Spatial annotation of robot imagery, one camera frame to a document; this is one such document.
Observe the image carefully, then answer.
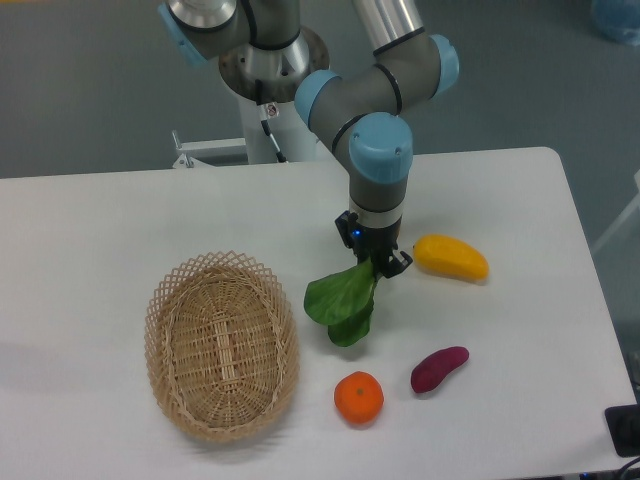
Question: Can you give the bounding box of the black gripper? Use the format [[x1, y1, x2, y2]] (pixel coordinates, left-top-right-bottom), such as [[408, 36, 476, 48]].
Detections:
[[335, 210, 413, 279]]

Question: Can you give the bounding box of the green leafy bok choy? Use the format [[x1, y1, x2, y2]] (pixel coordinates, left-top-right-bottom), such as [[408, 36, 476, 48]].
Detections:
[[304, 259, 377, 347]]

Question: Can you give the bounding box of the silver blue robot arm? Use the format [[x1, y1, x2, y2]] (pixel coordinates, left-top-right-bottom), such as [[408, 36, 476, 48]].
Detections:
[[158, 1, 459, 278]]

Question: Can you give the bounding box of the yellow mango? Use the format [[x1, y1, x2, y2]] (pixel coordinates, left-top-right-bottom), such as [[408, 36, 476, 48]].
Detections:
[[413, 234, 490, 281]]

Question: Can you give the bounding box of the purple sweet potato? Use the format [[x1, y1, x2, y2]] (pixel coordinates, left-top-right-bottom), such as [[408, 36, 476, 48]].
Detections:
[[410, 346, 470, 394]]

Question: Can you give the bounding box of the orange tangerine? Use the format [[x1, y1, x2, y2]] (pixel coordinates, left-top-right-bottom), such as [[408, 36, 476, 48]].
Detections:
[[334, 371, 384, 425]]

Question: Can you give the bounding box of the woven wicker basket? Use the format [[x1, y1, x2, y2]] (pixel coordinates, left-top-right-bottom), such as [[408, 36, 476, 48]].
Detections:
[[144, 251, 300, 443]]

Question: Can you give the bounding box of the black device at edge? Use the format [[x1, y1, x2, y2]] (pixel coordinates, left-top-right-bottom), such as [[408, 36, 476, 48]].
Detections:
[[604, 404, 639, 458]]

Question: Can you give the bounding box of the blue plastic bag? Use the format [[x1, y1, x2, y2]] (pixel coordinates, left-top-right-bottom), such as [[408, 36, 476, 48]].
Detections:
[[591, 0, 639, 47]]

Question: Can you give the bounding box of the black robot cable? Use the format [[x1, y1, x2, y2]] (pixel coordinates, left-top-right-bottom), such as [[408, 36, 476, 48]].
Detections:
[[253, 78, 289, 164]]

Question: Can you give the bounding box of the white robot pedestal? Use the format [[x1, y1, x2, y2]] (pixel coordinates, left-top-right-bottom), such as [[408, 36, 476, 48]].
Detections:
[[170, 27, 351, 170]]

